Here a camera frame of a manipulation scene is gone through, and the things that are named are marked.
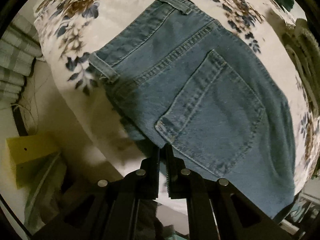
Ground blue denim jeans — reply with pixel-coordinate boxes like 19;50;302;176
88;0;295;217

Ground floral bed blanket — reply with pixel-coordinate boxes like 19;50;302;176
35;0;319;191

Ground green plaid cloth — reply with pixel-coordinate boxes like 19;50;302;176
1;14;42;103

